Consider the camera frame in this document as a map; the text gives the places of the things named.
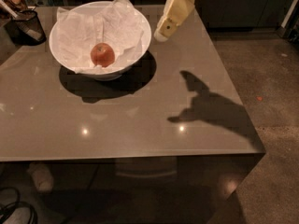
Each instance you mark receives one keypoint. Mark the white bowl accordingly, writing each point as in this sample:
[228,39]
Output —
[65,61]

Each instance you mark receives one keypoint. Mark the black mesh pen holder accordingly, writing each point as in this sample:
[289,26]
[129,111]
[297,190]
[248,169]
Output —
[26,29]

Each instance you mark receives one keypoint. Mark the red apple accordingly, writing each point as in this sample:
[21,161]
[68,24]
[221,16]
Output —
[103,54]

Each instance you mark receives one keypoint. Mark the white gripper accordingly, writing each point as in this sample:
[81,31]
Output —
[175,13]

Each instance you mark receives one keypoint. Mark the white crumpled paper liner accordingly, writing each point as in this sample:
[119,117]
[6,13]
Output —
[81,31]

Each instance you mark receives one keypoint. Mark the white sock foot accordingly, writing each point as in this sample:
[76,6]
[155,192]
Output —
[41,176]

